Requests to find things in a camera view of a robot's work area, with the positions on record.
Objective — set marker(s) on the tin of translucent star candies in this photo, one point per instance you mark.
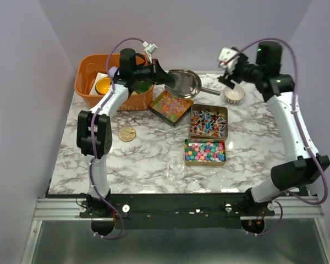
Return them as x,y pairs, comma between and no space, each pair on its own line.
170,108

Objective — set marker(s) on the tin of pastel star candies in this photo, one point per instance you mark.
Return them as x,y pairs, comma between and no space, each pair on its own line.
205,152

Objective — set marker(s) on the lavender cup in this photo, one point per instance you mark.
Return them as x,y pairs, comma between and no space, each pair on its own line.
112,72

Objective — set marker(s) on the clear glass bowl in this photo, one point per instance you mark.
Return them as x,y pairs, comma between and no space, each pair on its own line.
175,168

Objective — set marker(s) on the tin of mini lollipops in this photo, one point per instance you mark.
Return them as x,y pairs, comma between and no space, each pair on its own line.
208,122

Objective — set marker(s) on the white box in bin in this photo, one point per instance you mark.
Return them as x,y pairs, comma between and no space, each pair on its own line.
96,79

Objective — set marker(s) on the white ceramic bowl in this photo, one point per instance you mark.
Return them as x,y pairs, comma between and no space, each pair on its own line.
234,95

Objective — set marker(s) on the orange plastic bin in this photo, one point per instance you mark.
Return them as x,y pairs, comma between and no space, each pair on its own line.
88,69

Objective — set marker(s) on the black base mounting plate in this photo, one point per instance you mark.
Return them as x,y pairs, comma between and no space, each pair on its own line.
174,211

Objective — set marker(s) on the orange bowl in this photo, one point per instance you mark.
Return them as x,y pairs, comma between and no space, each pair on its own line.
102,86

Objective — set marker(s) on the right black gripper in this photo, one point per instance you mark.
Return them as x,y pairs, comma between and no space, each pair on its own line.
225,81

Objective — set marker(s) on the aluminium frame rail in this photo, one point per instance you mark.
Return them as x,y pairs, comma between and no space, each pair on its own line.
68,210

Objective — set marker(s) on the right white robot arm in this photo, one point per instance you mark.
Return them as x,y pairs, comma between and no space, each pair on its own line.
303,162

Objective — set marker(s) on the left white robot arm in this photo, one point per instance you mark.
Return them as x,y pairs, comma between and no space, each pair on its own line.
94,131

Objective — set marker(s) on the metal scoop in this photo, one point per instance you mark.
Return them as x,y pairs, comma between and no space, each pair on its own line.
187,84

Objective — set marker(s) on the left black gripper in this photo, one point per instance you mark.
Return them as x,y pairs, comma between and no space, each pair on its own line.
158,75

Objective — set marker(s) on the green bowl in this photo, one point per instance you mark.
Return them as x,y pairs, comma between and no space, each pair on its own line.
142,86

